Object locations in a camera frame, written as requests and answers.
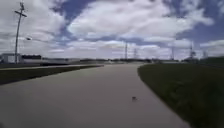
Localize grey concrete path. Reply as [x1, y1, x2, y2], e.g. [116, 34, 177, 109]
[0, 63, 192, 128]

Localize row of distant pylons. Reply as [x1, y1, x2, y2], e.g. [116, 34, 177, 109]
[123, 41, 210, 62]

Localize pale side road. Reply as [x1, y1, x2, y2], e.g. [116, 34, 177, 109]
[0, 63, 101, 71]

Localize grass verge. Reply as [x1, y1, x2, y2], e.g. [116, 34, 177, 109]
[0, 64, 105, 86]
[137, 57, 224, 128]

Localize low white building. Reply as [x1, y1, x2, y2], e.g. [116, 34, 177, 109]
[0, 52, 43, 65]

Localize tall utility pole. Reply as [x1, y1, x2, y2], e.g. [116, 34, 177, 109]
[13, 1, 28, 65]

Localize overhead wires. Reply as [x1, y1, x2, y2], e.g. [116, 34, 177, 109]
[0, 31, 68, 46]

